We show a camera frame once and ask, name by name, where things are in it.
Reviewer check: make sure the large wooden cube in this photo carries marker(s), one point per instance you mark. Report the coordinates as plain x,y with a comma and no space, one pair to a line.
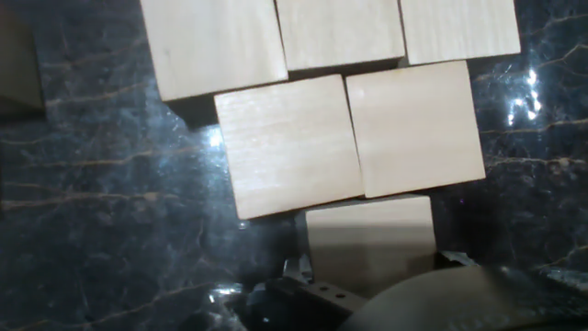
459,27
340,32
367,239
413,128
211,46
289,147

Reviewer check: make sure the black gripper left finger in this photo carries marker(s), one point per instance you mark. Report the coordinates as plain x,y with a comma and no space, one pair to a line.
303,308

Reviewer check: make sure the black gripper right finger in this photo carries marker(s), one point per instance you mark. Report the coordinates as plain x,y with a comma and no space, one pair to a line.
455,259

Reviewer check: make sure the black marble pattern mat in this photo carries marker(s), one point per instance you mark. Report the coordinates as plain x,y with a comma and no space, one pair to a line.
115,207

